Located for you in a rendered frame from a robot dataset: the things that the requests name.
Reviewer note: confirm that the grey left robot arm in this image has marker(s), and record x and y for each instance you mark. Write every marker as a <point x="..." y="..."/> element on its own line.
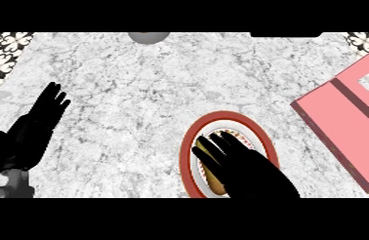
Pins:
<point x="14" y="184"/>

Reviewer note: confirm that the yellow-brown pear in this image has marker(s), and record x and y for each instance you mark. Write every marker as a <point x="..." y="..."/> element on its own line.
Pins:
<point x="215" y="182"/>

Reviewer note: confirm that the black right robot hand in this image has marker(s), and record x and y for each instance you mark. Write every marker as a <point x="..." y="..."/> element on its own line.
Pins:
<point x="249" y="172"/>

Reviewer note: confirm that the red rimmed white plate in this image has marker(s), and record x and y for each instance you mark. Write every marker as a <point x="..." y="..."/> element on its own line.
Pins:
<point x="225" y="120"/>

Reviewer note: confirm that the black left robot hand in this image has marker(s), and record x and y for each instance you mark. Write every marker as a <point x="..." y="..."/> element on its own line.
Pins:
<point x="32" y="133"/>

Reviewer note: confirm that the pink cardboard box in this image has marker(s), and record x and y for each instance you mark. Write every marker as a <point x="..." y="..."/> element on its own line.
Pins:
<point x="340" y="123"/>

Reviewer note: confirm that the grey round bowl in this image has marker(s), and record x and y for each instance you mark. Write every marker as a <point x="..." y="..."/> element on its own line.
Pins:
<point x="149" y="37"/>

